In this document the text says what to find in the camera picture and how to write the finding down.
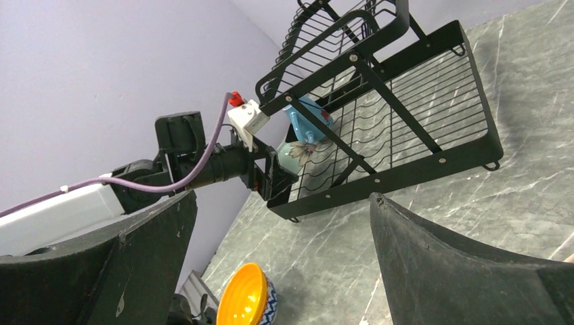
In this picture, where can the blue floral ceramic mug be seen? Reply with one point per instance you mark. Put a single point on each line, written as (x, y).
(304, 129)

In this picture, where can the mint green ceramic bowl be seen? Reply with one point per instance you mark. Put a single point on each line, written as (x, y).
(293, 156)

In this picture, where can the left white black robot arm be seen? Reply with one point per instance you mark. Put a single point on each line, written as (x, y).
(185, 160)

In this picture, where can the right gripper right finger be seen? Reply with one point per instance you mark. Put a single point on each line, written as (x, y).
(434, 275)

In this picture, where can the yellow ribbed ceramic bowl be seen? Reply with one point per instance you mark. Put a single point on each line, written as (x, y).
(250, 298)

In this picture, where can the black wire dish rack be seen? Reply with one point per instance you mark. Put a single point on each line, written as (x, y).
(408, 105)

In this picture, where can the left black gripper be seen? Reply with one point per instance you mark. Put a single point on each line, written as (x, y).
(259, 171)

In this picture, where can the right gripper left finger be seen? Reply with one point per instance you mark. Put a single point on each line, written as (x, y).
(123, 273)

